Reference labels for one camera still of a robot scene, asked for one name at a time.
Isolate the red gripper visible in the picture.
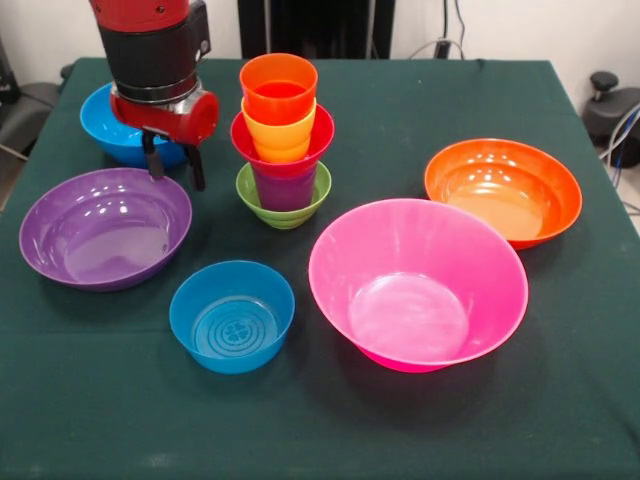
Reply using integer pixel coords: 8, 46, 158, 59
109, 82, 221, 193

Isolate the yellow plastic cup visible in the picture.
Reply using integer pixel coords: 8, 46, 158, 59
240, 97, 318, 164

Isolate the red plastic bowl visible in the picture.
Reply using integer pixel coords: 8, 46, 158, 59
229, 103, 336, 179

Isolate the purple plastic cup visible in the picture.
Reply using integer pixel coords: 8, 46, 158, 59
253, 162, 319, 212

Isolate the orange plastic cup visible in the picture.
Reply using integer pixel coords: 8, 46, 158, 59
238, 53, 319, 126

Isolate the small blue plastic bowl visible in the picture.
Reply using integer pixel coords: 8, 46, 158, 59
168, 259, 297, 375

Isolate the pink plastic bowl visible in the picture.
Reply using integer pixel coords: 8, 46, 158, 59
308, 198, 530, 374

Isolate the large blue plastic bowl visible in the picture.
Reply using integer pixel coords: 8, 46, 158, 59
79, 82, 190, 170

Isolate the purple plastic bowl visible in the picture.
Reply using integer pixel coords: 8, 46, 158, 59
18, 167, 194, 293

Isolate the green plastic bowl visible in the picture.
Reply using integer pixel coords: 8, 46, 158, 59
235, 160, 333, 231

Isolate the black chair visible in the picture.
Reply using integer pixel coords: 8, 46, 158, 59
0, 37, 75, 161

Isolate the dark green tablecloth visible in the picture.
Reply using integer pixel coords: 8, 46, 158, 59
0, 56, 640, 480

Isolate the orange plastic bowl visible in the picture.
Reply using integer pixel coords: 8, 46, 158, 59
424, 138, 584, 252

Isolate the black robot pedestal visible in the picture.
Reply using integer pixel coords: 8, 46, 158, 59
239, 0, 396, 60

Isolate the white cable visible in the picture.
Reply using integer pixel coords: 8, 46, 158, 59
407, 38, 440, 60

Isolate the black cable with plug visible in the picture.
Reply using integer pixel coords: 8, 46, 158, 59
433, 0, 467, 61

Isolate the grey and blue cable bundle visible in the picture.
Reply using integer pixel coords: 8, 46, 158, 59
598, 102, 640, 174

